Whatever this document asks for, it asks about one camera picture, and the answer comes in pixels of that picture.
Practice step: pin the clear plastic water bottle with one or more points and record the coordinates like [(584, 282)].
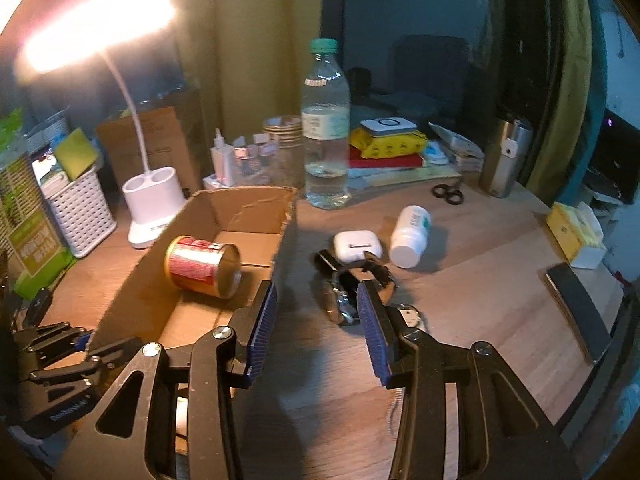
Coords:
[(325, 125)]

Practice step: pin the pack of paper cups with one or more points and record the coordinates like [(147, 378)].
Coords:
[(30, 240)]

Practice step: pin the stainless steel tumbler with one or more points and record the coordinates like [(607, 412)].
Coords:
[(502, 165)]

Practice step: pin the white pill bottle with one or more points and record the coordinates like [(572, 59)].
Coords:
[(410, 235)]

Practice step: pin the glass jar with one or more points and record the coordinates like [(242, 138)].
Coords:
[(282, 155)]

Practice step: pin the yellow curtain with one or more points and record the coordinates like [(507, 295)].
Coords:
[(240, 35), (570, 60)]

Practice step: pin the blue tissue pack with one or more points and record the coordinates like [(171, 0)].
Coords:
[(50, 132)]

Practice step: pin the white desk lamp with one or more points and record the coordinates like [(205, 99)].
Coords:
[(150, 195)]

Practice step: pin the white earbuds case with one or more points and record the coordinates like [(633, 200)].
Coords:
[(355, 245)]

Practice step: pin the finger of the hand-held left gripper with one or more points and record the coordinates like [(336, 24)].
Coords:
[(85, 365), (55, 337)]

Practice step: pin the black smartphone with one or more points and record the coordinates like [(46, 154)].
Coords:
[(580, 310)]

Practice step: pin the stack of papers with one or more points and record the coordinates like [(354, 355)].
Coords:
[(400, 174)]

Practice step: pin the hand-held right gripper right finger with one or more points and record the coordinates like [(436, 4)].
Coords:
[(372, 330)]

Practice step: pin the cardboard box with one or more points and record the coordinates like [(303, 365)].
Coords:
[(240, 210)]

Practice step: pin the yellow-green sponge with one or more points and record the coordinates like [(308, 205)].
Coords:
[(75, 155)]

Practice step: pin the red metal can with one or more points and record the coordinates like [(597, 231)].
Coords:
[(195, 262)]

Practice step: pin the black device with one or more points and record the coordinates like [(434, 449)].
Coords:
[(42, 300)]

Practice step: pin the red book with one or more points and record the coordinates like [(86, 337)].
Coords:
[(390, 161)]

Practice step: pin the white woven plastic basket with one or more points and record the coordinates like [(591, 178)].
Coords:
[(80, 215)]

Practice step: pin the black television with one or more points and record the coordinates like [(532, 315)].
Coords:
[(620, 150)]

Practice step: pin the yellow wet wipes pack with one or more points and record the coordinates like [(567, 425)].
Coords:
[(385, 146)]

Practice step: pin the dark glass window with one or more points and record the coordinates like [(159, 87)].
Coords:
[(425, 10)]

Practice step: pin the yellow tissue box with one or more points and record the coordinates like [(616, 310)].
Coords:
[(565, 230)]

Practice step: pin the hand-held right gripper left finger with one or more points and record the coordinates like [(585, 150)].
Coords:
[(265, 330)]

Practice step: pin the white paper packets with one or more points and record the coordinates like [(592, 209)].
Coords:
[(455, 145)]

